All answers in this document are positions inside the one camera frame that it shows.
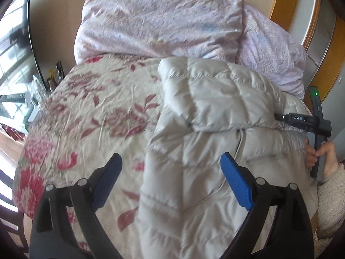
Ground beige quilted down jacket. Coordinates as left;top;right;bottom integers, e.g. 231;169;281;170
137;57;318;258

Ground person's right hand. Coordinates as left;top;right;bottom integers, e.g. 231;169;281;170
305;139;339;180

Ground lilac pillow on right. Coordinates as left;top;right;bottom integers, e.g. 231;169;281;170
236;2;307;99

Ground floral bedspread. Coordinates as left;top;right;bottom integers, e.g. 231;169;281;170
12;54;163;258

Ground cluttered items beside bed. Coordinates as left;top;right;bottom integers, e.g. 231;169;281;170
25;61;65;108

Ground large lilac folded duvet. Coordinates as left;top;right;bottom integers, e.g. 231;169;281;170
74;0;244;63

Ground orange wooden wardrobe frame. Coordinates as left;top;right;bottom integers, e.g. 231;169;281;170
270;0;344;115

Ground window with dark frame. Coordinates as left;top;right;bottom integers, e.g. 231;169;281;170
1;0;49;134

